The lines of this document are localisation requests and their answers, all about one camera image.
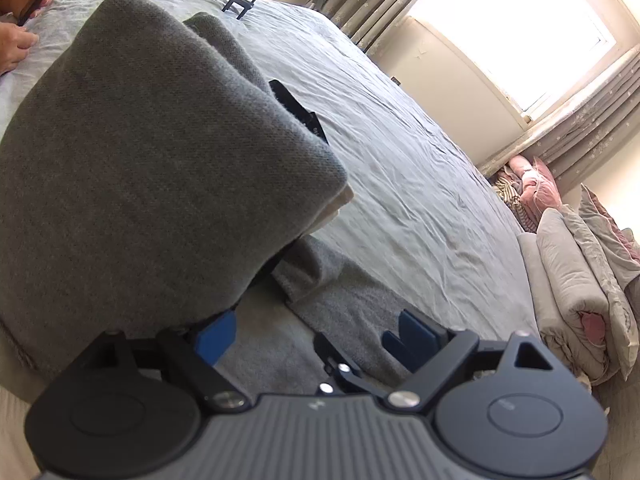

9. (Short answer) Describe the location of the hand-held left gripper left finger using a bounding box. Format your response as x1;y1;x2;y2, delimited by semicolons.
82;310;251;411

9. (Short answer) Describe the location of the black folded garment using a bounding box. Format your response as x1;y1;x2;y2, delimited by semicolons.
268;79;329;145

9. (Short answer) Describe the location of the cream folded garment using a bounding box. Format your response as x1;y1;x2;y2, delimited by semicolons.
300;187;355;238

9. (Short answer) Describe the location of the grey folded garment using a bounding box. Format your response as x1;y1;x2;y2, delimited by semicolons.
182;11;273;92

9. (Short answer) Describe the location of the folded grey quilt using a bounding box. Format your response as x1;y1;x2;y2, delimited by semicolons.
517;207;640;386

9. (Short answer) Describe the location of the small black phone stand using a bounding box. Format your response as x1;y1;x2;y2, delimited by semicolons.
221;0;264;22

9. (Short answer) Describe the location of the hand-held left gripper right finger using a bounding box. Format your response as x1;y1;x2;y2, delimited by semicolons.
387;310;568;411

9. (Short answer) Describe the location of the grey fleece garment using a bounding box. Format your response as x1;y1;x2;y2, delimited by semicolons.
0;0;349;378

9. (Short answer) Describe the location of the bed with grey sheet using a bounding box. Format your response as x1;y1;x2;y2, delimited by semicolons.
0;0;546;461

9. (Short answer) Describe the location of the grey star-print curtain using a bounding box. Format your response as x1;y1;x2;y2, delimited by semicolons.
300;0;451;56
475;45;640;192

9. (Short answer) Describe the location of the pink clothes pile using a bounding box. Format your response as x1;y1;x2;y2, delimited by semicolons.
492;155;562;233

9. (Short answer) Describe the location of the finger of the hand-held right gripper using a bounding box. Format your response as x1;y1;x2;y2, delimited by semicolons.
311;329;417;397

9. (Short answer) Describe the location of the grey pillow with pink trim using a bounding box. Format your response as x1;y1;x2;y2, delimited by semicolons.
580;184;640;281

